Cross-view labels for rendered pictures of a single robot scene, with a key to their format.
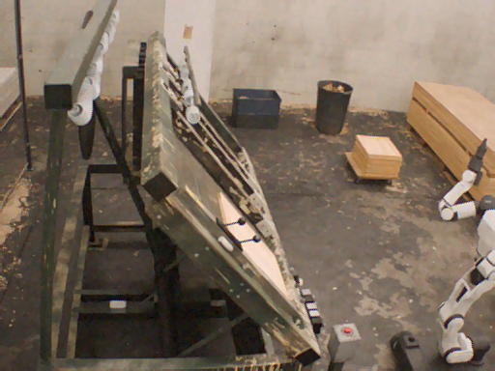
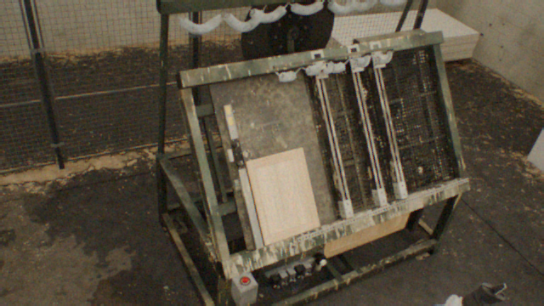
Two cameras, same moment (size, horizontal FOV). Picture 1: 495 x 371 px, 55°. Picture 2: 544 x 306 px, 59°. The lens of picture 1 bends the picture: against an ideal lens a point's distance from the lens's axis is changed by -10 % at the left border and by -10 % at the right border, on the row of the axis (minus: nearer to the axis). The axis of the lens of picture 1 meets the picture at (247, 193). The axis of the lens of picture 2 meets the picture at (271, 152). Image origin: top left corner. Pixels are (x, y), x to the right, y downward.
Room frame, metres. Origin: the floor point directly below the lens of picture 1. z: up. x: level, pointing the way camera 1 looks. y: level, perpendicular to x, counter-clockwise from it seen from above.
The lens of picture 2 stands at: (1.25, -2.31, 3.30)
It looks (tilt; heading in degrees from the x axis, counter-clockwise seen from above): 37 degrees down; 70
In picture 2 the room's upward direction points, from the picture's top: 7 degrees clockwise
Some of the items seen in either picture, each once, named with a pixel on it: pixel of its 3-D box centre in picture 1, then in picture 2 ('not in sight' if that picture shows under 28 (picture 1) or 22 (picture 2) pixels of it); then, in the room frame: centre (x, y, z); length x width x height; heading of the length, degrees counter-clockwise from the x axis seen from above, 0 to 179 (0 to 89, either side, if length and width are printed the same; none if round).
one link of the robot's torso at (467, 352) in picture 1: (455, 348); not in sight; (2.37, -1.57, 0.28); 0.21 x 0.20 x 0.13; 99
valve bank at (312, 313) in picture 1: (305, 308); (296, 274); (2.24, -0.41, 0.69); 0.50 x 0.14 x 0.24; 13
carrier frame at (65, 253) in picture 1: (165, 282); (304, 205); (2.66, 0.48, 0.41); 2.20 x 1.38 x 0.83; 13
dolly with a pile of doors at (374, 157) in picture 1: (371, 158); not in sight; (5.43, -1.41, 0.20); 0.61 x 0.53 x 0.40; 9
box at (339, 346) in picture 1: (343, 343); (244, 290); (1.83, -0.57, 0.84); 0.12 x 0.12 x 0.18; 13
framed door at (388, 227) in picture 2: not in sight; (371, 219); (3.10, 0.11, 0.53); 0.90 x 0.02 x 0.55; 13
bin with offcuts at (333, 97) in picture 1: (332, 107); not in sight; (6.68, -1.02, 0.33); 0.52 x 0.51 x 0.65; 9
